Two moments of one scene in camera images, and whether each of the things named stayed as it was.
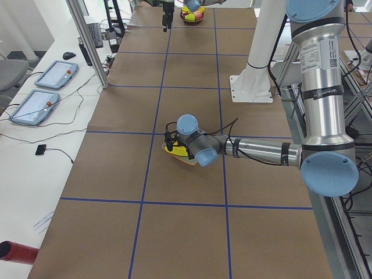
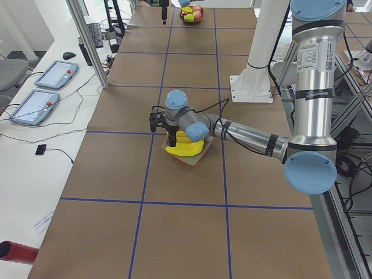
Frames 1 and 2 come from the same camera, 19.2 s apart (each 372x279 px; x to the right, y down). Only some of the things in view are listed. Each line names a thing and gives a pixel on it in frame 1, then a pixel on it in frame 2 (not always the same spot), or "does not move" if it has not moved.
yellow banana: [185, 9] → [181, 137]
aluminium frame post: [74, 7] does not move
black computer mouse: [67, 55] does not move
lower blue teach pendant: [35, 107] does not move
